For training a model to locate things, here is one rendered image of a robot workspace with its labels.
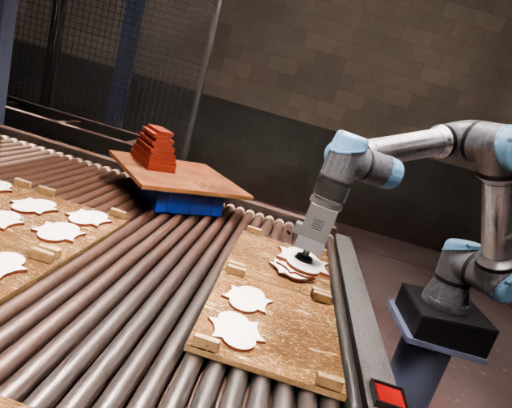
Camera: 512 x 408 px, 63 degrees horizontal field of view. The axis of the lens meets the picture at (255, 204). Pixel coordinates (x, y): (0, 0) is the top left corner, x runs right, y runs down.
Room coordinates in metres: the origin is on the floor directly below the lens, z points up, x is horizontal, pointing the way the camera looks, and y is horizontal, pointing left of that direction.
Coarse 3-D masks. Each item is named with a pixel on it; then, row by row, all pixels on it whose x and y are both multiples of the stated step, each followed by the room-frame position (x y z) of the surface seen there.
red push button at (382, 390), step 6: (378, 384) 0.82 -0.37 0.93; (378, 390) 0.80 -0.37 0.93; (384, 390) 0.80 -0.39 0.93; (390, 390) 0.81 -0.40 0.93; (396, 390) 0.82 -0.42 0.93; (378, 396) 0.78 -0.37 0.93; (384, 396) 0.78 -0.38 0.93; (390, 396) 0.79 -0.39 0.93; (396, 396) 0.80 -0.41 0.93; (390, 402) 0.77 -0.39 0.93; (396, 402) 0.77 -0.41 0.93; (402, 402) 0.78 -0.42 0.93
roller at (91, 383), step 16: (224, 208) 1.93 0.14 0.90; (208, 240) 1.42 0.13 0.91; (192, 256) 1.24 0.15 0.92; (176, 272) 1.10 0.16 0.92; (160, 288) 0.98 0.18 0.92; (144, 304) 0.89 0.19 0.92; (160, 304) 0.92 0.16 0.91; (144, 320) 0.83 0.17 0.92; (128, 336) 0.75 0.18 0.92; (112, 352) 0.69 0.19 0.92; (128, 352) 0.73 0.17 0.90; (96, 368) 0.64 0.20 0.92; (112, 368) 0.66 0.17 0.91; (80, 384) 0.59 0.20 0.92; (96, 384) 0.61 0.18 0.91; (64, 400) 0.55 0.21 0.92; (80, 400) 0.56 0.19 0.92
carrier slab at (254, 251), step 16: (240, 240) 1.45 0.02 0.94; (256, 240) 1.50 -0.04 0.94; (272, 240) 1.55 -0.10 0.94; (240, 256) 1.31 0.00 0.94; (256, 256) 1.35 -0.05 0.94; (272, 256) 1.39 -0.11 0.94; (320, 256) 1.54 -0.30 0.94; (256, 272) 1.22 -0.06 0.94; (272, 272) 1.25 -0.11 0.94; (288, 288) 1.16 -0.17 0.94; (304, 288) 1.20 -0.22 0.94
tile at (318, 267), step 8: (280, 248) 0.94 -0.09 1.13; (296, 248) 0.98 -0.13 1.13; (280, 256) 0.88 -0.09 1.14; (288, 256) 0.90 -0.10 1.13; (312, 256) 0.96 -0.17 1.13; (288, 264) 0.86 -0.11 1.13; (296, 264) 0.86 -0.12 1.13; (304, 264) 0.88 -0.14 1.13; (312, 264) 0.90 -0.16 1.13; (320, 264) 0.92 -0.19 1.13; (304, 272) 0.84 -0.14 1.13; (312, 272) 0.85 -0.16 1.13; (320, 272) 0.87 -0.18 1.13
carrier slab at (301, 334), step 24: (216, 288) 1.04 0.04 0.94; (264, 288) 1.12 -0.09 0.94; (216, 312) 0.91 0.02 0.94; (240, 312) 0.95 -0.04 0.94; (288, 312) 1.01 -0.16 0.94; (312, 312) 1.05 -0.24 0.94; (192, 336) 0.79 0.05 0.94; (264, 336) 0.87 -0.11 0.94; (288, 336) 0.90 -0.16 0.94; (312, 336) 0.93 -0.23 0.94; (336, 336) 0.96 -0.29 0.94; (216, 360) 0.75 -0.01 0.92; (240, 360) 0.76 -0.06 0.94; (264, 360) 0.78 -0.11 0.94; (288, 360) 0.80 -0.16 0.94; (312, 360) 0.83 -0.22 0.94; (336, 360) 0.86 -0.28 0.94; (312, 384) 0.75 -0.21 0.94
